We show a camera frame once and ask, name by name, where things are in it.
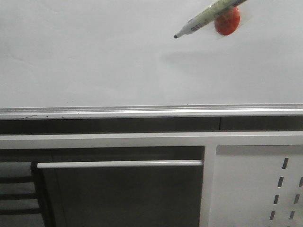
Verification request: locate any red round magnet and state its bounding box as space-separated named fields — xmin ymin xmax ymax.
xmin=214 ymin=7 xmax=241 ymax=36

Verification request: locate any white whiteboard marker pen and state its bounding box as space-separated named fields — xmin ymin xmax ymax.
xmin=174 ymin=0 xmax=245 ymax=39

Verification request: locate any white whiteboard with aluminium tray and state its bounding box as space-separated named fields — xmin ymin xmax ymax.
xmin=0 ymin=0 xmax=303 ymax=120

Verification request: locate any white perforated metal panel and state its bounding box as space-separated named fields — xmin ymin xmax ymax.
xmin=209 ymin=145 xmax=303 ymax=227

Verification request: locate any black slatted chair back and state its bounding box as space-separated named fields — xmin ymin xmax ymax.
xmin=0 ymin=162 xmax=53 ymax=227

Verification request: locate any grey panel with white rail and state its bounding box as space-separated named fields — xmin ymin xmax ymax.
xmin=37 ymin=160 xmax=203 ymax=227

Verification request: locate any white metal frame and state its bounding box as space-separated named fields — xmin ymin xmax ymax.
xmin=0 ymin=131 xmax=303 ymax=227

